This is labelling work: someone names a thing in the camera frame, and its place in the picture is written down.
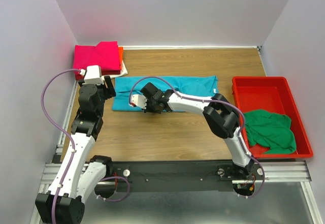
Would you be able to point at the aluminium frame rail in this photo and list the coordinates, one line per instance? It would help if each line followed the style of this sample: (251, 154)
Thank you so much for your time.
(272, 172)

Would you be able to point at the pink folded t shirt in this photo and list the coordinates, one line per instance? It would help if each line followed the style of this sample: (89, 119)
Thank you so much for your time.
(104, 54)

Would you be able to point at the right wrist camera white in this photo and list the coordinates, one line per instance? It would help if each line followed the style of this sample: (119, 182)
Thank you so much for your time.
(138, 100)

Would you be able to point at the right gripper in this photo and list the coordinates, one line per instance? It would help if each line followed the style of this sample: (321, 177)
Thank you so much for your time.
(148, 109)

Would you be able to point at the teal t shirt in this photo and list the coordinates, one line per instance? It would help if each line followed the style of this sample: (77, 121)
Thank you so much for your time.
(198, 86)

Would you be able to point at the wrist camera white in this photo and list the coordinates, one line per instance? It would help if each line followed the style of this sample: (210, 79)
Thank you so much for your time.
(91, 75)
(138, 100)

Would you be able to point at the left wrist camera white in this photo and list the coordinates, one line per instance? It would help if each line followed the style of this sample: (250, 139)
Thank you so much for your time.
(91, 75)

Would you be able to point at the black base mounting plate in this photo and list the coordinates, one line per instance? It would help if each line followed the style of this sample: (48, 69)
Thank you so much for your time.
(179, 176)

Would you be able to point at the orange folded t shirt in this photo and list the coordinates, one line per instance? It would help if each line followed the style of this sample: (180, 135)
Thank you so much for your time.
(120, 50)

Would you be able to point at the green t shirt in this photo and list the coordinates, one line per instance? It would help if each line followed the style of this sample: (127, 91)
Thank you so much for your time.
(271, 131)

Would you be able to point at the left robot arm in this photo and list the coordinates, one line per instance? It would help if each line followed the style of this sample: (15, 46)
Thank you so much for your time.
(64, 201)

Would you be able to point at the red plastic bin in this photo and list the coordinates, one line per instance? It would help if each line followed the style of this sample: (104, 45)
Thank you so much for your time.
(272, 94)

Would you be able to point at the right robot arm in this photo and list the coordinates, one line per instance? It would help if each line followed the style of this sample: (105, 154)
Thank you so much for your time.
(222, 118)

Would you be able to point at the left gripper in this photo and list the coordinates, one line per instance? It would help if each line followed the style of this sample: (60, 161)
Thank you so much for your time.
(110, 91)

